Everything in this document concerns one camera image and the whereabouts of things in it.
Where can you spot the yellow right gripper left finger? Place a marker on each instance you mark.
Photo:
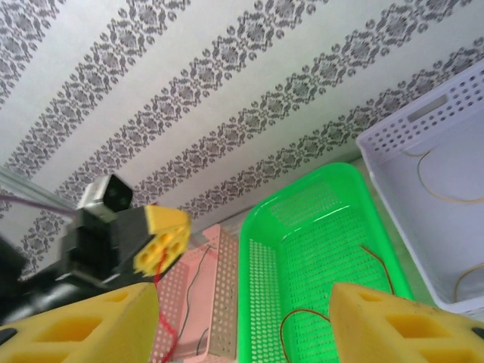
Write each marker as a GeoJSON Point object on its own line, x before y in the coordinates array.
{"type": "Point", "coordinates": [75, 332]}

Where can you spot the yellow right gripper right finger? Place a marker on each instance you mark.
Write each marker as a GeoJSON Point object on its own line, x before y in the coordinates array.
{"type": "Point", "coordinates": [397, 332]}

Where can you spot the pink plastic basket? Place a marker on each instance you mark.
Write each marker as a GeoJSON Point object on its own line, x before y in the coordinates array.
{"type": "Point", "coordinates": [223, 302]}

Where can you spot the green plastic basket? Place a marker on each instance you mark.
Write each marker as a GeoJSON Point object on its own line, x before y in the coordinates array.
{"type": "Point", "coordinates": [302, 246]}

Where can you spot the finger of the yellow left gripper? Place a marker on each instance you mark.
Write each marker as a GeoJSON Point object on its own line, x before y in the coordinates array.
{"type": "Point", "coordinates": [151, 249]}
{"type": "Point", "coordinates": [177, 227]}

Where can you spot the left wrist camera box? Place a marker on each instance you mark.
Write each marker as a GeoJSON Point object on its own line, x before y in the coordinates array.
{"type": "Point", "coordinates": [109, 193]}

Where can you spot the lavender plastic basket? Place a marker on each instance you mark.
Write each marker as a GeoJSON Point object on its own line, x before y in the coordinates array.
{"type": "Point", "coordinates": [435, 234]}

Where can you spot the aluminium frame post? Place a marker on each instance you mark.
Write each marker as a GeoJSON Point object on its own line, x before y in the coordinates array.
{"type": "Point", "coordinates": [22, 185]}

